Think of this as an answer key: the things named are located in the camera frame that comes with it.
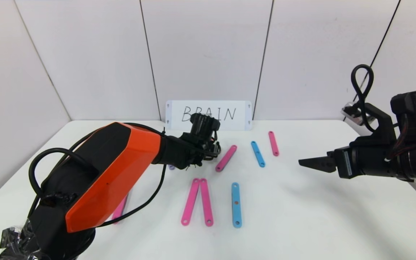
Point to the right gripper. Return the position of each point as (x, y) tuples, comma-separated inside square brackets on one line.
[(346, 163)]

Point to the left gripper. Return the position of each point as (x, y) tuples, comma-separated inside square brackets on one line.
[(213, 149)]

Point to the black right camera bracket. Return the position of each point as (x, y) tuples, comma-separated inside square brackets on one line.
[(383, 124)]

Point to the long pink bar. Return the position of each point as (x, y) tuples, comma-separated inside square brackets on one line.
[(120, 211), (206, 202), (190, 201), (273, 143), (226, 158)]

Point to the white BRAIN sign card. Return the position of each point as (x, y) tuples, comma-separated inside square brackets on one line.
[(244, 122)]

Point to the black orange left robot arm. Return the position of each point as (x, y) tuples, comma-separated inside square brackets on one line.
[(114, 169)]

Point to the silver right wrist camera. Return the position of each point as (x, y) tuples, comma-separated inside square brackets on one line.
[(352, 112)]

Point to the blue three-hole bar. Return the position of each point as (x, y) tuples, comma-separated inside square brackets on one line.
[(258, 154), (236, 204)]

